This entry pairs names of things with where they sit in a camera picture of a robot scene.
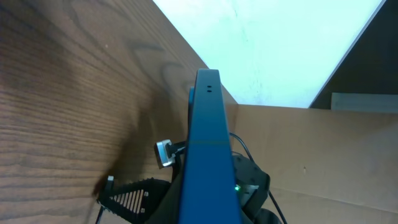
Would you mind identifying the blue Galaxy smartphone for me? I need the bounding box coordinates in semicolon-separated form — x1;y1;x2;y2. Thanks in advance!
178;69;242;224

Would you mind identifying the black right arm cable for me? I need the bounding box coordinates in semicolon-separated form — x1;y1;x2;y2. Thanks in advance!
229;132;289;224

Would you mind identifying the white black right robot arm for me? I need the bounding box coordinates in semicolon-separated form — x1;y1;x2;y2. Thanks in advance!
96;153;281;223

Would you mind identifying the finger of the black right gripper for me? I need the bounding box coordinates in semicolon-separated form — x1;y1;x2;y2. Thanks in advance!
96;175;176;223

